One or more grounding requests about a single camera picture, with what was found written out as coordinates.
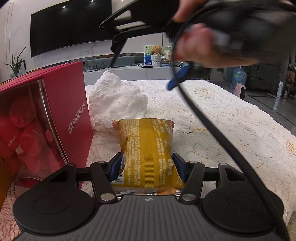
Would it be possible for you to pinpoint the white lace tablecloth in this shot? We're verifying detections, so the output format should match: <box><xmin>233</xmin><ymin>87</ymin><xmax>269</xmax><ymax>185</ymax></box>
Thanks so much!
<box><xmin>0</xmin><ymin>79</ymin><xmax>296</xmax><ymax>241</ymax></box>

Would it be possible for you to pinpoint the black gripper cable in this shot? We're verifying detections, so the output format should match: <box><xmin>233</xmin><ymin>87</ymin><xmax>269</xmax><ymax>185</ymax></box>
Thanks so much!
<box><xmin>171</xmin><ymin>14</ymin><xmax>291</xmax><ymax>241</ymax></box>

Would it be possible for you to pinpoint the teddy bear figure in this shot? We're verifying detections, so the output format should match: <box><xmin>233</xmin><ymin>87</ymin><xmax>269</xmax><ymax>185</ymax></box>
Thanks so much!
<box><xmin>151</xmin><ymin>45</ymin><xmax>162</xmax><ymax>67</ymax></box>

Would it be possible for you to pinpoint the red transparent toy box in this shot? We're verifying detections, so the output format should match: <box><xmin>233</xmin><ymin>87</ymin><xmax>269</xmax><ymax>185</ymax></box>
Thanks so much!
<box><xmin>0</xmin><ymin>61</ymin><xmax>94</xmax><ymax>188</ymax></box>

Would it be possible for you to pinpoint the yellow snack packet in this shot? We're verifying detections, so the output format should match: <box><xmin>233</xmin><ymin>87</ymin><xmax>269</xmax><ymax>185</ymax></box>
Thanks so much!
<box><xmin>111</xmin><ymin>118</ymin><xmax>185</xmax><ymax>195</ymax></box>

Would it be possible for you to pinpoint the black wall television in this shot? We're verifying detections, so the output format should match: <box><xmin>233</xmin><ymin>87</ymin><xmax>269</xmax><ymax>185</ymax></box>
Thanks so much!
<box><xmin>30</xmin><ymin>1</ymin><xmax>112</xmax><ymax>57</ymax></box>

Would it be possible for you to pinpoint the small pink heater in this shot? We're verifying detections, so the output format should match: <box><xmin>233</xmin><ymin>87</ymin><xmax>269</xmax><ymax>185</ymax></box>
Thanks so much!
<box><xmin>233</xmin><ymin>83</ymin><xmax>246</xmax><ymax>100</ymax></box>

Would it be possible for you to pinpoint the large water jug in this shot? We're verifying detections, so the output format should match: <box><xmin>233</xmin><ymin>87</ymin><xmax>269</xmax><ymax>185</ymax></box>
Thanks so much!
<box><xmin>230</xmin><ymin>66</ymin><xmax>247</xmax><ymax>89</ymax></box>

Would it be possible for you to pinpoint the green plant in glass vase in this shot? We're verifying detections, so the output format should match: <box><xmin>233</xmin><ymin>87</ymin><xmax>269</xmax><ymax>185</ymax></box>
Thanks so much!
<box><xmin>5</xmin><ymin>47</ymin><xmax>27</xmax><ymax>77</ymax></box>

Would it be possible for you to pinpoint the person right hand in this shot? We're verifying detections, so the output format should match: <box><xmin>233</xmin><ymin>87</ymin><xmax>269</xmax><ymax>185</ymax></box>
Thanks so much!
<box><xmin>172</xmin><ymin>0</ymin><xmax>260</xmax><ymax>69</ymax></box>

